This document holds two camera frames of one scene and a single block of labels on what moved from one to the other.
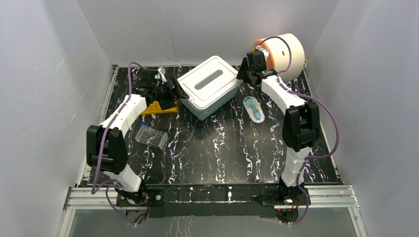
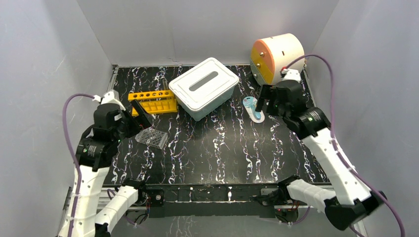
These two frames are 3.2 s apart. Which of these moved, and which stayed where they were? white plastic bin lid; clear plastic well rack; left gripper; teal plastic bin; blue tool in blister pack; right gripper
Moved: teal plastic bin; right gripper; white plastic bin lid; left gripper
Stayed: clear plastic well rack; blue tool in blister pack
